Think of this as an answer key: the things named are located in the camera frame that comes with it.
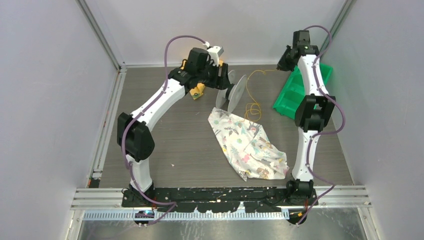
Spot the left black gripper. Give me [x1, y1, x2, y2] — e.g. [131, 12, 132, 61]
[197, 60, 231, 90]

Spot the translucent white cable spool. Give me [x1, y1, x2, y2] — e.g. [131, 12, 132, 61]
[215, 70, 248, 113]

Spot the yellow cable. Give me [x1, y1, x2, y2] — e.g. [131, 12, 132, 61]
[244, 68, 279, 123]

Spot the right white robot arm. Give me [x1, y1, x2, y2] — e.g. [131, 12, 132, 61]
[276, 29, 336, 205]

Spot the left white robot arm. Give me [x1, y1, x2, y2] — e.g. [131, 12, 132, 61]
[117, 46, 235, 207]

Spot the yellow printed cloth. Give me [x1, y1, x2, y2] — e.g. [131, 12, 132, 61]
[179, 59, 206, 100]

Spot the green plastic compartment bin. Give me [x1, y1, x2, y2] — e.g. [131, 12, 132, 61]
[273, 57, 336, 125]

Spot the white floral printed cloth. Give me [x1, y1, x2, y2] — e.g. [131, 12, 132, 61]
[208, 107, 290, 182]

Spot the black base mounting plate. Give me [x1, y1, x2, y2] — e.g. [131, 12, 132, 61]
[121, 186, 318, 213]

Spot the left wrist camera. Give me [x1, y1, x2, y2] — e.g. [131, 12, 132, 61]
[203, 41, 224, 67]

